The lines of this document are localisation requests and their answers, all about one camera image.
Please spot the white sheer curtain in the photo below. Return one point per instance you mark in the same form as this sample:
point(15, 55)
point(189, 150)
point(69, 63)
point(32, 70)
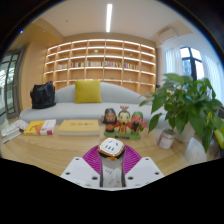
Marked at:
point(213, 73)
point(173, 61)

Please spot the green potted plant white pot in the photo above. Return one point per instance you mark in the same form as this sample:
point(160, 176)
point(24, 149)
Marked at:
point(190, 103)

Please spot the grey sofa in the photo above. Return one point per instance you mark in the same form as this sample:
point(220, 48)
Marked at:
point(66, 110)

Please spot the flat yellow book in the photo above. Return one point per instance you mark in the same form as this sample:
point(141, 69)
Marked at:
point(79, 127)

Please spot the small white can red label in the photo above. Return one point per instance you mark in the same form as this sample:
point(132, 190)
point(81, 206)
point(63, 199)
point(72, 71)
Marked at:
point(166, 139)

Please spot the wooden shelf unit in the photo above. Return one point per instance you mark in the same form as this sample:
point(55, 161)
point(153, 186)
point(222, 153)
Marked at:
point(100, 63)

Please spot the white charger with gold rim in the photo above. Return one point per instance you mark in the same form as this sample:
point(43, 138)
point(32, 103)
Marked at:
point(111, 148)

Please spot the black-framed window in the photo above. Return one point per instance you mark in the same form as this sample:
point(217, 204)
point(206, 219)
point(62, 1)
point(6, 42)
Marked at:
point(193, 63)

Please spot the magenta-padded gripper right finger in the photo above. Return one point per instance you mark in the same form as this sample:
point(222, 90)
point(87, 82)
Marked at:
point(145, 171)

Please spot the white air conditioner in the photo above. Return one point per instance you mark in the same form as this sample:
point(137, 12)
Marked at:
point(168, 34)

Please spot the three-figure cartoon figurine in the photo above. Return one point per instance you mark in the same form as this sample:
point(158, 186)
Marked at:
point(124, 123)

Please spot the glass door with dark frame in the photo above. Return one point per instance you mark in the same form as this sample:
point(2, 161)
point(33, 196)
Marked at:
point(10, 83)

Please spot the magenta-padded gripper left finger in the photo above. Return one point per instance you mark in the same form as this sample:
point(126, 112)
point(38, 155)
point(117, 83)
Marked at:
point(80, 171)

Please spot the long ceiling light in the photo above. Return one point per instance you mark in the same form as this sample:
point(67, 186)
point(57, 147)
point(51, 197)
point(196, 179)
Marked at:
point(109, 18)

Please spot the yellow cushion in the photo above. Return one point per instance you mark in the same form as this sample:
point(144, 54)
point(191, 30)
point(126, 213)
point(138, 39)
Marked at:
point(88, 91)

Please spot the black bag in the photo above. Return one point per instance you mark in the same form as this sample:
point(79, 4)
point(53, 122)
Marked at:
point(42, 96)

